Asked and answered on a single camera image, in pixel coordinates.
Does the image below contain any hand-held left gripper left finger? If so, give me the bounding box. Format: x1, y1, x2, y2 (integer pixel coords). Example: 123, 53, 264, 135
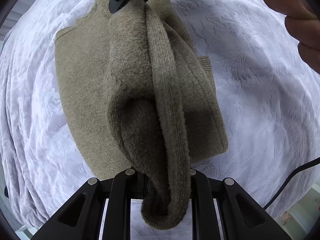
31, 169, 146, 240

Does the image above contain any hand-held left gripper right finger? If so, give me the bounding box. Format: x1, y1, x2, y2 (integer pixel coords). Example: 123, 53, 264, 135
189, 169, 292, 240

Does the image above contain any olive brown knit sweater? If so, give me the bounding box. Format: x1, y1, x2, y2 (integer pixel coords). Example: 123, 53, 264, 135
54, 0, 229, 231

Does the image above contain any person's right hand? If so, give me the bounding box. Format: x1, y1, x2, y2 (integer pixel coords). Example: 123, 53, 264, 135
261, 0, 320, 75

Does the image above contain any light lilac embossed blanket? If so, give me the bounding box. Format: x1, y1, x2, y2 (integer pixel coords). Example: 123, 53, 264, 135
0, 0, 320, 240

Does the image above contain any black cable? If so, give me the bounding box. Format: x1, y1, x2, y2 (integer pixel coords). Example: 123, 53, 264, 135
263, 157, 320, 210

